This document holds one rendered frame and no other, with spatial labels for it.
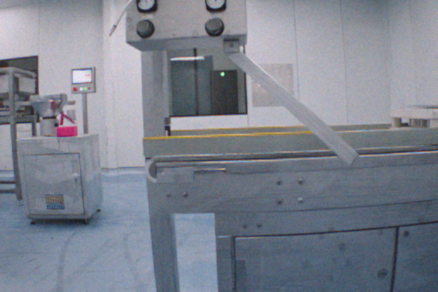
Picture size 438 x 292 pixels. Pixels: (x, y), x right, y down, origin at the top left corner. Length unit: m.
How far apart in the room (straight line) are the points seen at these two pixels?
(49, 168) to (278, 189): 2.72
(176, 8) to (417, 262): 0.72
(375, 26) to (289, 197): 6.19
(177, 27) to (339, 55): 5.78
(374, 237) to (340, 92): 5.57
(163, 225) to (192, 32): 0.56
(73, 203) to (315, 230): 2.67
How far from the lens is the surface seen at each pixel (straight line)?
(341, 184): 0.71
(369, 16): 6.78
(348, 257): 0.81
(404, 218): 0.82
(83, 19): 6.26
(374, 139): 0.71
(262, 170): 0.67
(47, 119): 3.48
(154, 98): 0.98
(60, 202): 3.28
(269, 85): 0.64
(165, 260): 1.06
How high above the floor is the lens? 0.91
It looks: 3 degrees down
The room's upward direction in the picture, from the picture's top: 2 degrees counter-clockwise
